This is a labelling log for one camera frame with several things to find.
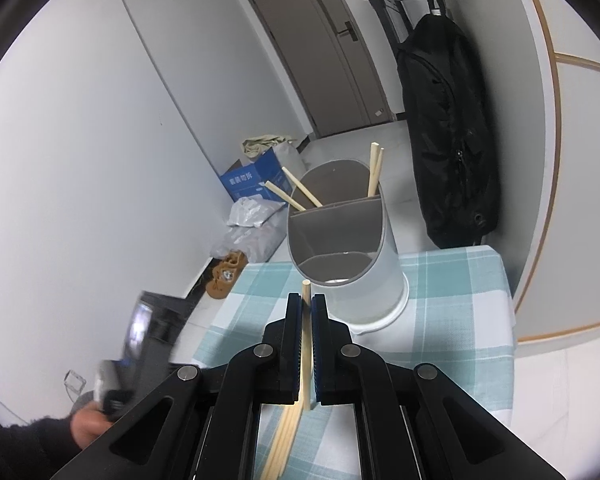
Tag white oval utensil holder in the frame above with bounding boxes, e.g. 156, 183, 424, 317
287, 159, 410, 334

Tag brown suede shoe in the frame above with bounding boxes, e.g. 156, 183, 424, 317
206, 252, 248, 299

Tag black hanging backpack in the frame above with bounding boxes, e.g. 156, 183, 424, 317
396, 0, 501, 248

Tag teal plaid tablecloth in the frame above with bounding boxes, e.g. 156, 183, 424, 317
183, 246, 515, 479

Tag white plastic parcel bag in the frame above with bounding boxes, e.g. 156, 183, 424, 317
226, 195, 284, 228

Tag grey plastic parcel bag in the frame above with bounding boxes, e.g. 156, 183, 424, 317
210, 226, 286, 263

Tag person's left hand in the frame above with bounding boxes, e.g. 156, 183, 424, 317
70, 401, 112, 450

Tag grey-brown entrance door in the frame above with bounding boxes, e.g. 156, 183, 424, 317
248, 0, 392, 138

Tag blue cardboard box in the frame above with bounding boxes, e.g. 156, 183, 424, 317
220, 148, 289, 202

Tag wooden chopstick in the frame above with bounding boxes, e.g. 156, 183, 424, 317
260, 404, 299, 480
282, 166, 323, 207
367, 142, 380, 196
301, 280, 313, 411
264, 180, 308, 213
370, 148, 385, 196
277, 402, 303, 479

